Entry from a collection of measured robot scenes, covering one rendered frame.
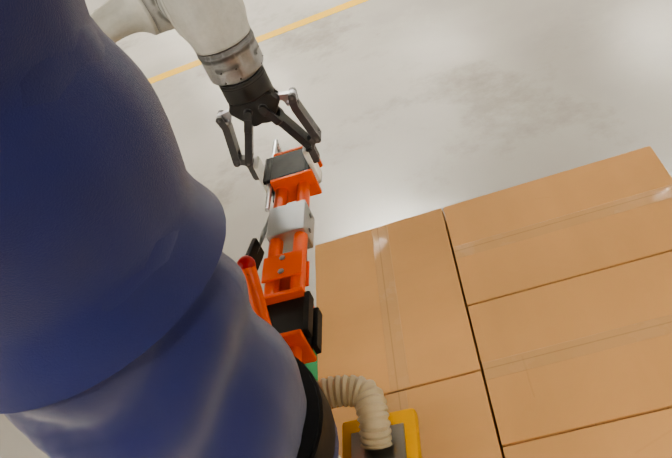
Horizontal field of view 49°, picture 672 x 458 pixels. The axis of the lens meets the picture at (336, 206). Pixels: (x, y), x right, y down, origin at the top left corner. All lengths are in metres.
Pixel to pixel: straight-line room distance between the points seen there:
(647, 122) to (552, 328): 1.59
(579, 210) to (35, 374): 1.69
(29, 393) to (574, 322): 1.42
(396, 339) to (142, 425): 1.33
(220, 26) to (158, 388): 0.63
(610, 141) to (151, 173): 2.75
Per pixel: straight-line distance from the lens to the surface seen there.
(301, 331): 0.93
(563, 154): 3.11
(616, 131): 3.18
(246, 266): 0.91
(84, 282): 0.47
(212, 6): 1.05
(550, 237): 1.97
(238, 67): 1.09
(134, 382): 0.53
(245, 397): 0.60
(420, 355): 1.80
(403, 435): 0.95
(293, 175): 1.20
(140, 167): 0.47
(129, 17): 1.19
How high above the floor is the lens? 1.91
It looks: 36 degrees down
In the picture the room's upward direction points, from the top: 25 degrees counter-clockwise
